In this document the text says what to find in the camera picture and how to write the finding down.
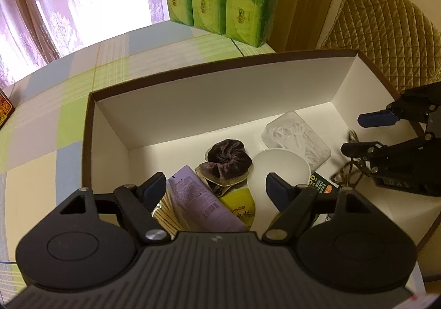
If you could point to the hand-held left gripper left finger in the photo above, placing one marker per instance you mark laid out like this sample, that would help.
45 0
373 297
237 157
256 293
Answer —
155 191

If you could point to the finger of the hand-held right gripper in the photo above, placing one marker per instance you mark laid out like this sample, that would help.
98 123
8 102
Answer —
361 149
377 118

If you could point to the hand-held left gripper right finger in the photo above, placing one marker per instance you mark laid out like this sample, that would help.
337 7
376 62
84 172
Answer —
277 191

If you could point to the pack of cotton swabs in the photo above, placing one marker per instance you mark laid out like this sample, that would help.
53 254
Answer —
167 214

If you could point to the yellow snack packet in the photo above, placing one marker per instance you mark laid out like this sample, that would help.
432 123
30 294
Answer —
241 203

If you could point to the purple cream tube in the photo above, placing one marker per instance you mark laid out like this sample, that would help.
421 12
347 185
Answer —
199 198

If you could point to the green printed packaging card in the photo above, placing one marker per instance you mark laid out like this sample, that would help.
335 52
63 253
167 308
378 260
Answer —
322 185

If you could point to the clear bag of white items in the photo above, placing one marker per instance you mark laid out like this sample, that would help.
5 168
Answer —
293 136

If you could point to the brown velvet scrunchie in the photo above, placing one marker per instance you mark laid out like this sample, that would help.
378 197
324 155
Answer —
227 157

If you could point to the brown cardboard box white inside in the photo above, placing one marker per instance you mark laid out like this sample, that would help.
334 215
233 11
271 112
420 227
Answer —
224 105

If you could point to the checked cloth covered desktop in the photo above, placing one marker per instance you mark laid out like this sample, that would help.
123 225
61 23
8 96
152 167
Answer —
41 129

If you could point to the chair with quilted tan cover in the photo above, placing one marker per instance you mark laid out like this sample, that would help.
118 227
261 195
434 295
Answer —
379 26

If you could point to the red gold printed gift box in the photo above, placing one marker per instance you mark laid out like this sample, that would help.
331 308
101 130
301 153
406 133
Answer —
5 109

